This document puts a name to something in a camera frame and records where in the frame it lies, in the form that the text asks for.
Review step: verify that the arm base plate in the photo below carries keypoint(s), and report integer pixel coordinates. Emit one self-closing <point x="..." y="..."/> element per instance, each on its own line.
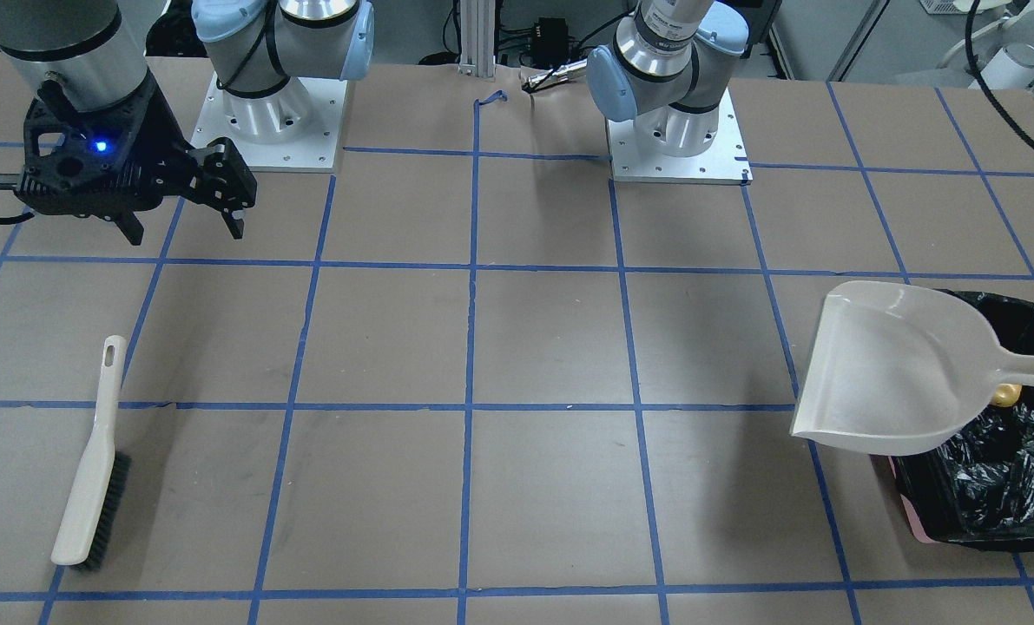
<point x="297" y="130"/>
<point x="671" y="146"/>

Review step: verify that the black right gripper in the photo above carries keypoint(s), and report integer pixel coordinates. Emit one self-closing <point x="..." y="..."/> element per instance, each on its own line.
<point x="154" y="130"/>

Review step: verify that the aluminium frame post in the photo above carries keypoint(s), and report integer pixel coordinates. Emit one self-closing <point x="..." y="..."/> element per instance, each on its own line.
<point x="477" y="38"/>

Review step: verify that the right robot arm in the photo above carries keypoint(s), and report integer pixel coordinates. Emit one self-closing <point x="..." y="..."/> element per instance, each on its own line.
<point x="256" y="48"/>

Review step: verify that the brown toy potato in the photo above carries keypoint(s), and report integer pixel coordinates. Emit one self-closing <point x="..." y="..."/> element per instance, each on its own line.
<point x="1006" y="395"/>

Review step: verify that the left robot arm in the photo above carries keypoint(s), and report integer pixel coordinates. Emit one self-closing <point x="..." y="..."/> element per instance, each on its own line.
<point x="666" y="71"/>

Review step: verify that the bin with black bag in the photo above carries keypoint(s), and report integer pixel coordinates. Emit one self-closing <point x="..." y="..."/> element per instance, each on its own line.
<point x="976" y="489"/>

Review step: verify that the beige plastic dustpan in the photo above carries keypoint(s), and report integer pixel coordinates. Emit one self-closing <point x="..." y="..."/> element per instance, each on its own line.
<point x="896" y="370"/>

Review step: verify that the beige hand brush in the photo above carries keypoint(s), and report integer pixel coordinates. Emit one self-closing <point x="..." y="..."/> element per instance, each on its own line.
<point x="88" y="518"/>

